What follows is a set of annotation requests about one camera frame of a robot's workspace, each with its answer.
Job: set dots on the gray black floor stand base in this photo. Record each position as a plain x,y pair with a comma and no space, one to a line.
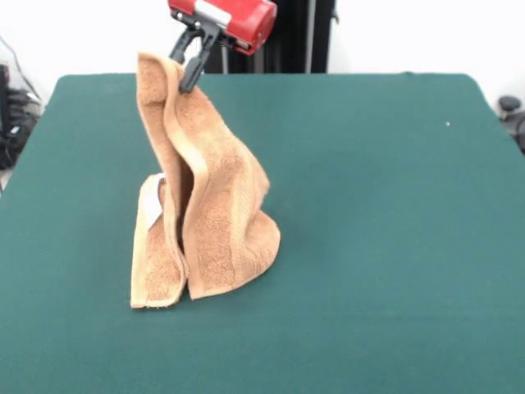
22,123
512,111

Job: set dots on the tall black box device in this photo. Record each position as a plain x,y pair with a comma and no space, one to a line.
4,94

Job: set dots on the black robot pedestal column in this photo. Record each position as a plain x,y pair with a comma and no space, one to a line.
299,41

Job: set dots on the dark green table cloth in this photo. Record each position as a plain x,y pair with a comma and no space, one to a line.
369,267

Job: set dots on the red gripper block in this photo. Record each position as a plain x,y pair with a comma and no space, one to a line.
250,20

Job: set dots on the tan terry towel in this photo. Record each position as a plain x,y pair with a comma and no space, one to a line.
221,213

